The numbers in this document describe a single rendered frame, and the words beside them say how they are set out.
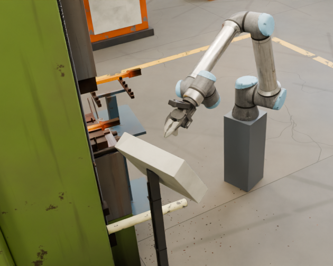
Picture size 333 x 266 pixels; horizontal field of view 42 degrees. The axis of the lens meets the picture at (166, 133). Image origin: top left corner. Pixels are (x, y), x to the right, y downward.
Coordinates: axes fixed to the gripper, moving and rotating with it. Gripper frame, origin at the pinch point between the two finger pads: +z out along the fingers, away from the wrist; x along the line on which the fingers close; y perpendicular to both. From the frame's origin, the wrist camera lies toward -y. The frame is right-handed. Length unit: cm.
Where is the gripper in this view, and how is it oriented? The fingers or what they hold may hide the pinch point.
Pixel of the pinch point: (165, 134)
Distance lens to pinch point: 195.8
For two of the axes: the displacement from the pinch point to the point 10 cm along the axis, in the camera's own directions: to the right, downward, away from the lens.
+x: -7.4, -3.2, 5.9
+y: 4.0, 4.9, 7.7
